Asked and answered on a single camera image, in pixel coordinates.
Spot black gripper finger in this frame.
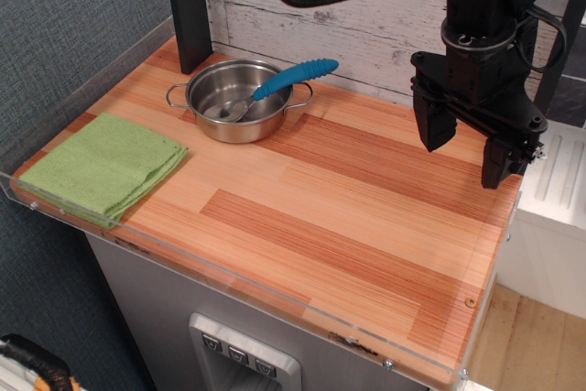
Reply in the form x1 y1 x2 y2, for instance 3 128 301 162
482 136 526 189
412 83 457 152

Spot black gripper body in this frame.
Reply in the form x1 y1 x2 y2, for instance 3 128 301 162
411 49 548 149

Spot blue handled metal spoon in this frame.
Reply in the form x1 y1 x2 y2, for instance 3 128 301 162
203 59 339 123

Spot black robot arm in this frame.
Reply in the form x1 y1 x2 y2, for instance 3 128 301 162
411 0 548 190

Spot white toy sink unit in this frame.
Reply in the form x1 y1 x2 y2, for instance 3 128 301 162
495 122 585 318

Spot stainless steel pot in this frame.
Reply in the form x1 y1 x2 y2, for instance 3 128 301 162
182 60 319 144

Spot clear acrylic table guard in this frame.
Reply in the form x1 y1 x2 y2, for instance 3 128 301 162
3 161 520 390

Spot silver dispenser panel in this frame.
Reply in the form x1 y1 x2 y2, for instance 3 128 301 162
189 312 303 390

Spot grey toy fridge cabinet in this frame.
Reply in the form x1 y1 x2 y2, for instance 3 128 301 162
88 235 424 390

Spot green folded cloth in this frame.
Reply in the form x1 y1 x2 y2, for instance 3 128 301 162
20 114 188 230

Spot black orange object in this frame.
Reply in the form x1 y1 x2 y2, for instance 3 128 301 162
1 334 82 390

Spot dark right post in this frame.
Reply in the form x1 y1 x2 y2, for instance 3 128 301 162
533 0 586 113

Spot dark post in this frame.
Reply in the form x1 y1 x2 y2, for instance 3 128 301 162
533 0 586 113
170 0 212 74

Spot dark left post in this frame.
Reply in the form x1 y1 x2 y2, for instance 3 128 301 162
170 0 212 74

